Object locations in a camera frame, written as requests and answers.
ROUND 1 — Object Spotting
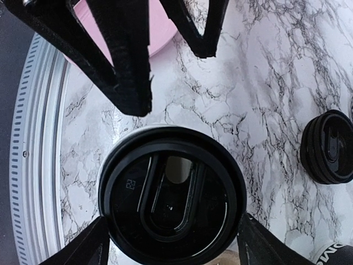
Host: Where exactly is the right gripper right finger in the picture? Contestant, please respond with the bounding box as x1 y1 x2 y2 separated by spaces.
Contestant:
237 213 313 264

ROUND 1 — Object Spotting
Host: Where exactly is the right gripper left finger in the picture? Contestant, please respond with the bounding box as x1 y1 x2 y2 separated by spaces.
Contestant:
41 216 110 265

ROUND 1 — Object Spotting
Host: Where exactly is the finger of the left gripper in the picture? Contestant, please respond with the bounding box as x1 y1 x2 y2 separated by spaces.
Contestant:
162 0 229 59
5 1 152 116

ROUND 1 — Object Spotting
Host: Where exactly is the brown cardboard cup carrier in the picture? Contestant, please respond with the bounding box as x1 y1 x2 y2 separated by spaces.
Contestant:
215 250 240 265

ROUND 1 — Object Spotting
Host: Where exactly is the black paper coffee cup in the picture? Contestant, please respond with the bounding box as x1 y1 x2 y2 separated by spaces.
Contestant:
98 124 177 265
313 242 353 265

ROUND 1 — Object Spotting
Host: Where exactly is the pink plate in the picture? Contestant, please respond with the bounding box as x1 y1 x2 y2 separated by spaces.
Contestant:
73 0 178 62

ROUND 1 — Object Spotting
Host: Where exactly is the stack of black lids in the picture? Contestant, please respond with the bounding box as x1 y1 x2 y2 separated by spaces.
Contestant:
300 109 352 185

